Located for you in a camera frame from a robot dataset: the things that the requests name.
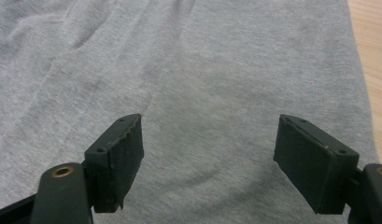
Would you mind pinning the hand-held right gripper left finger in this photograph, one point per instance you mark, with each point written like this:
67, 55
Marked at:
117, 168

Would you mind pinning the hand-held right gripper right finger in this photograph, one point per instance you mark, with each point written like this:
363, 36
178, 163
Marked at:
316, 168

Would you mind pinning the grey cotton garment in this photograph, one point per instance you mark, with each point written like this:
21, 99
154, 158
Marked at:
210, 77

